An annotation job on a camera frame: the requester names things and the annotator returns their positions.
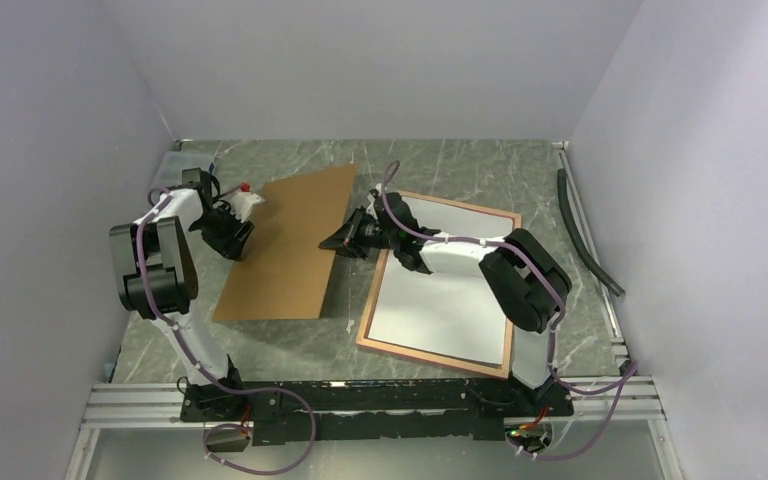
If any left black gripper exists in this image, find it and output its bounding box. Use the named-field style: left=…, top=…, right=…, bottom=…
left=193, top=202, right=257, bottom=261

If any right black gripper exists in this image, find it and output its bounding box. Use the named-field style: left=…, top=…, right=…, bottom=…
left=317, top=206, right=398, bottom=261

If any brown frame backing board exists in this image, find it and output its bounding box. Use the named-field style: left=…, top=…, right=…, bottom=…
left=213, top=164, right=357, bottom=323

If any landscape photo print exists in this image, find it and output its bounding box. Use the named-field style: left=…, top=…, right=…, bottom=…
left=366, top=196, right=516, bottom=367

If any wooden picture frame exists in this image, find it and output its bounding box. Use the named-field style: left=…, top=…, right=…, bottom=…
left=355, top=190, right=523, bottom=381

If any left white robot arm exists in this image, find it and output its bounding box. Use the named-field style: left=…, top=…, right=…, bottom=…
left=109, top=168, right=265, bottom=420

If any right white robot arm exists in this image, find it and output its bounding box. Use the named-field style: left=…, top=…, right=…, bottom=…
left=320, top=190, right=572, bottom=415

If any clear plastic organizer box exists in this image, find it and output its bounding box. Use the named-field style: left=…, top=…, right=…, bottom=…
left=151, top=151, right=215, bottom=188

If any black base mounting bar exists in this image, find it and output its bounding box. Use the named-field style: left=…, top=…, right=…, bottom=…
left=178, top=377, right=574, bottom=446

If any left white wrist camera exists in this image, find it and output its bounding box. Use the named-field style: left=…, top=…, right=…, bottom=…
left=224, top=182, right=265, bottom=221

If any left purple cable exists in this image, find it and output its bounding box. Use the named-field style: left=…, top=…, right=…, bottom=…
left=135, top=185, right=317, bottom=476

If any purple cable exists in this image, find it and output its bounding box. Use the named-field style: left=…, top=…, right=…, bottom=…
left=135, top=185, right=317, bottom=476
left=380, top=160, right=638, bottom=463

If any black rubber hose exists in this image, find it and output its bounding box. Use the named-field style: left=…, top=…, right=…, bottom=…
left=556, top=167, right=626, bottom=297

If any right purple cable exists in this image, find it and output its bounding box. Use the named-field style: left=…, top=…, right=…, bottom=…
left=380, top=160, right=638, bottom=463

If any aluminium rail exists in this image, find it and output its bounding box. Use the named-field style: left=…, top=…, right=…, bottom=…
left=80, top=376, right=667, bottom=429

